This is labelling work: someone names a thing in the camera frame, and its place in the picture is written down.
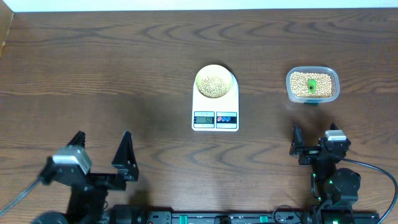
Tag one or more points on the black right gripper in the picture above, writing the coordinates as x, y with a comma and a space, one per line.
310, 152

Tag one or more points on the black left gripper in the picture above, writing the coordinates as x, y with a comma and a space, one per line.
124, 169

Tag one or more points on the green plastic measuring scoop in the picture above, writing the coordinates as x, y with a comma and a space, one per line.
312, 86

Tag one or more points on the white digital kitchen scale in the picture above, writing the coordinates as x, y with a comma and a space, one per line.
216, 114

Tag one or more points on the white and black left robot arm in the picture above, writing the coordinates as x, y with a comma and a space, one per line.
86, 205

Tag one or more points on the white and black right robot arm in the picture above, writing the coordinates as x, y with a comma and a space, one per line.
336, 189

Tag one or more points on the soybeans in yellow bowl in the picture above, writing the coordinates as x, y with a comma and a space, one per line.
213, 87

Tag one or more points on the yellow plastic bowl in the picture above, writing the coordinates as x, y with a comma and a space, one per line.
216, 71

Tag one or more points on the clear plastic container of soybeans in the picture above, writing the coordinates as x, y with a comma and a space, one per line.
328, 85

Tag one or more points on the black mounting rail with clamps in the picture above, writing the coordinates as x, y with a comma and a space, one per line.
236, 217

